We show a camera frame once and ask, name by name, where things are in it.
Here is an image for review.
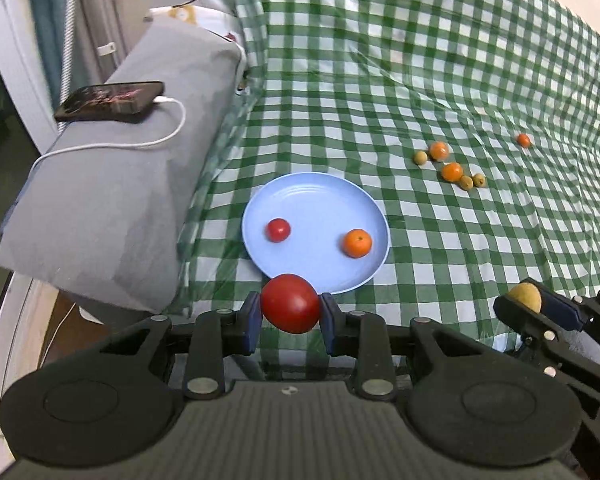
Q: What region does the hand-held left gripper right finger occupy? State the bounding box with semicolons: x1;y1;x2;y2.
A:
320;292;482;402

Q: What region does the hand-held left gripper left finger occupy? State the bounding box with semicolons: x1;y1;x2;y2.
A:
97;291;263;402

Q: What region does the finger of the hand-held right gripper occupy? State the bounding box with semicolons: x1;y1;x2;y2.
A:
524;277;600;352
493;296;600;433

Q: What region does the red tomato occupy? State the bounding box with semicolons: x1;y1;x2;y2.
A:
265;218;292;243
260;273;323;335

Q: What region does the light blue plate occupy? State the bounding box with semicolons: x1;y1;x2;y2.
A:
241;172;391;295

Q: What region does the grey fabric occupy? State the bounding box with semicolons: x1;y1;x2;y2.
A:
510;329;600;367

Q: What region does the grey pillow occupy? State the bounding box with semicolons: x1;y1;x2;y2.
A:
0;22;248;313

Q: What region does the green checkered cloth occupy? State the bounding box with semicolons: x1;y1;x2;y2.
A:
177;0;600;383

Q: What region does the black smartphone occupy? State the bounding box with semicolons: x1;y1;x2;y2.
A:
54;81;165;124

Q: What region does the white patterned pillow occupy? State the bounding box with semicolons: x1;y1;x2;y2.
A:
144;4;244;46

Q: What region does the white ribbed pole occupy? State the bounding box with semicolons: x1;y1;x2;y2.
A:
59;0;78;111

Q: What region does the grey curtain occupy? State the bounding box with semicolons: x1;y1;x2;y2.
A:
75;0;151;86

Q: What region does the teal curtain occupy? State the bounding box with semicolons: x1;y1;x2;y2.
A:
24;0;68;106

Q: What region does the white charging cable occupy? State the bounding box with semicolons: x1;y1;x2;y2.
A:
21;96;187;201

